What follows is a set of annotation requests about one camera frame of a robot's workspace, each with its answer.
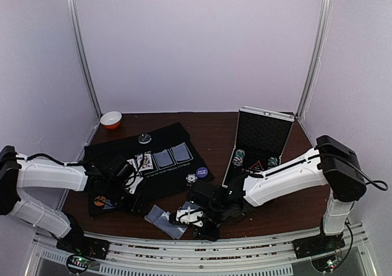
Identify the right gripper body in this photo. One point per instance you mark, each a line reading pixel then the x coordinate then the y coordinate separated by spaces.
pixel 201 229

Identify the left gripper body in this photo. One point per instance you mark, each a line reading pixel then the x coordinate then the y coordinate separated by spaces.
pixel 119 201

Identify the orange big blind button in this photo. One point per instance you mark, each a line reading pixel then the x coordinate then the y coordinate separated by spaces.
pixel 100 201

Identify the purple small blind button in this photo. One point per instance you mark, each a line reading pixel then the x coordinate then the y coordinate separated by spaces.
pixel 202 172

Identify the poker chip stack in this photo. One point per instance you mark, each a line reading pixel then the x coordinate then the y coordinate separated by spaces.
pixel 191 178

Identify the chip row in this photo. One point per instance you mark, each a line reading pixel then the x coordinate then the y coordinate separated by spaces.
pixel 272 162
pixel 238 157

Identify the white dealer button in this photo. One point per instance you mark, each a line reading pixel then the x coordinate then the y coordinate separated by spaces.
pixel 144 138

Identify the community card face-down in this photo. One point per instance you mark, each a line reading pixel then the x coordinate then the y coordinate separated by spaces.
pixel 180 152
pixel 163 158

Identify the black poker mat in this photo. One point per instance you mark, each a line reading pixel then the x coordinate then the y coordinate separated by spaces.
pixel 158 182

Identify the aluminium poker case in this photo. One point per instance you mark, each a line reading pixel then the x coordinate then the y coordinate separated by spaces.
pixel 261 134

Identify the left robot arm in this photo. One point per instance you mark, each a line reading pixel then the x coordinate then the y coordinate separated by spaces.
pixel 19 171

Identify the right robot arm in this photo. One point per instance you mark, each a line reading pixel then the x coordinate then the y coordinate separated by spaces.
pixel 328 163

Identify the triangular all-in marker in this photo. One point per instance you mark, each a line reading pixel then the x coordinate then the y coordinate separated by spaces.
pixel 257 166

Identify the orange white bowl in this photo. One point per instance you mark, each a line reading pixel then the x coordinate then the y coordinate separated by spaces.
pixel 111 120

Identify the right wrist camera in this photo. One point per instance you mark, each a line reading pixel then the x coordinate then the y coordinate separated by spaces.
pixel 201 193

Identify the left aluminium frame post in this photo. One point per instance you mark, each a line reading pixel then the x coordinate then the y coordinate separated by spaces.
pixel 72 6

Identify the aluminium frame post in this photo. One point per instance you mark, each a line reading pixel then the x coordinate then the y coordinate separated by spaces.
pixel 72 6
pixel 315 62

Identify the right aluminium frame post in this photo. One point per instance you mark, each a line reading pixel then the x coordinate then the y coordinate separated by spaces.
pixel 315 62

